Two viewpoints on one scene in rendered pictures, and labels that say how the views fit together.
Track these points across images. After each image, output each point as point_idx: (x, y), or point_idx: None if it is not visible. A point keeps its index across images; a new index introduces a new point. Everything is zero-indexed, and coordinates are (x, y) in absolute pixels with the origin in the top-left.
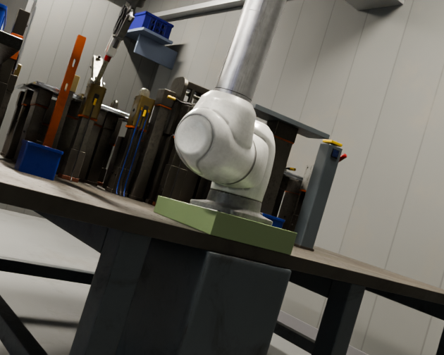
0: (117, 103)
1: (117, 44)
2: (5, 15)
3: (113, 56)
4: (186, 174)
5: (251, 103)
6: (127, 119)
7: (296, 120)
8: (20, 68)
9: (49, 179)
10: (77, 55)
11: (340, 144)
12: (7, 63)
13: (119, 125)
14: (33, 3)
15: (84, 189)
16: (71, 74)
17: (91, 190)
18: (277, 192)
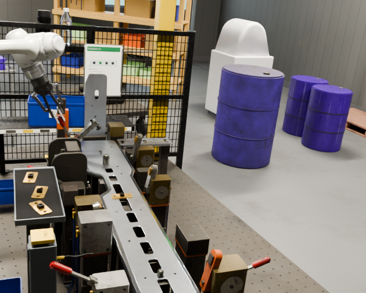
0: (103, 156)
1: (50, 115)
2: (43, 104)
3: (57, 123)
4: (53, 227)
5: (22, 168)
6: (125, 170)
7: (14, 192)
8: (110, 129)
9: None
10: (65, 122)
11: (31, 239)
12: (57, 131)
13: (137, 175)
14: (103, 84)
15: (0, 214)
16: (65, 136)
17: (6, 216)
18: (28, 273)
